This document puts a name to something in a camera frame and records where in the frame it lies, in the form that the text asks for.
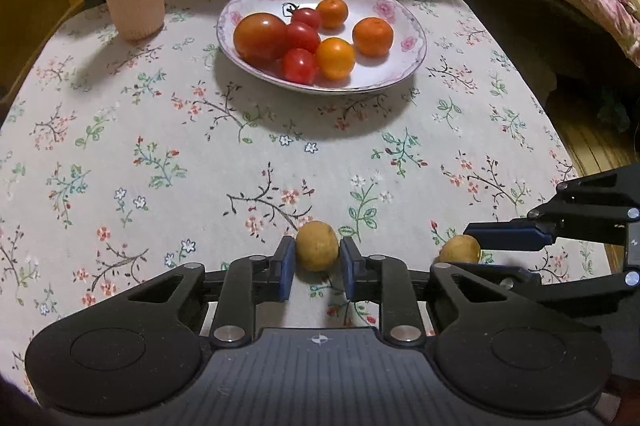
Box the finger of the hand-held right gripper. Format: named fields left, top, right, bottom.
left=463, top=170, right=640, bottom=253
left=452, top=261, right=640, bottom=319

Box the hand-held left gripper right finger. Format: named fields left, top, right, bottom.
left=340, top=236, right=532, bottom=348

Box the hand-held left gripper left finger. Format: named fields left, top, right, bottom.
left=106, top=235, right=297, bottom=350

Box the brown longan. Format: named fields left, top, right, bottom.
left=295, top=221, right=340, bottom=271
left=439, top=234, right=482, bottom=264

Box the white plate pink flower rim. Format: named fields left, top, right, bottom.
left=216, top=0, right=428, bottom=95

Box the yellow orange mandarin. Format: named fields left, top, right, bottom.
left=315, top=37, right=356, bottom=80

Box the oval red cherry tomato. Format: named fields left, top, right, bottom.
left=286, top=23, right=322, bottom=54

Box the large orange mandarin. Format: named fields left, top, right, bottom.
left=352, top=17, right=394, bottom=58

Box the large red tomato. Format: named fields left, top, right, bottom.
left=233, top=12, right=290, bottom=62

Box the small round red tomato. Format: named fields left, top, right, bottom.
left=291, top=7, right=322, bottom=30

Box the small orange mandarin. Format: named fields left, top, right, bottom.
left=316, top=0, right=349, bottom=30

